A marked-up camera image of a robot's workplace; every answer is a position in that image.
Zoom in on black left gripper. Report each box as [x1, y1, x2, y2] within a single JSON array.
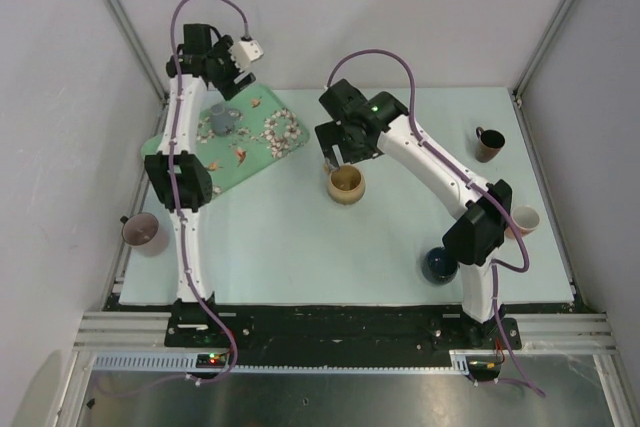
[[208, 37, 256, 102]]

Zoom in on beige mug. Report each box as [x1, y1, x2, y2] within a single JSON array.
[[327, 165, 366, 205]]

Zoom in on small grey-blue cup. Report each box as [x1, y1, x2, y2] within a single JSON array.
[[209, 102, 241, 136]]

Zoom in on brown mug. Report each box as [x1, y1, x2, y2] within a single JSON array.
[[475, 126, 506, 163]]

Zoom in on blue mug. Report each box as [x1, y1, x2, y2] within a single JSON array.
[[420, 247, 458, 285]]

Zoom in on pink ribbed mug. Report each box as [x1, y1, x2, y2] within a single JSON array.
[[120, 212, 169, 257]]

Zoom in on orange cup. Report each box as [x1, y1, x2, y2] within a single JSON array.
[[511, 205, 541, 237]]

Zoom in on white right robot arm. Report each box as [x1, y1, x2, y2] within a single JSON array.
[[315, 79, 512, 348]]

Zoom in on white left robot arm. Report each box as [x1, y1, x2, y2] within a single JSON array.
[[144, 23, 263, 346]]

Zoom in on green floral tray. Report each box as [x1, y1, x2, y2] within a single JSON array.
[[140, 84, 311, 196]]

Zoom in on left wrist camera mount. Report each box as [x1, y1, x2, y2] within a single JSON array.
[[229, 39, 264, 72]]

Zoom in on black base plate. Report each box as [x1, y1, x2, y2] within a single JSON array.
[[102, 302, 524, 368]]

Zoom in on white slotted cable duct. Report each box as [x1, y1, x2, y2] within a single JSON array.
[[93, 352, 469, 375]]

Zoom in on aluminium frame rail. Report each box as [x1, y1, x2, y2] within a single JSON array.
[[74, 312, 170, 350]]

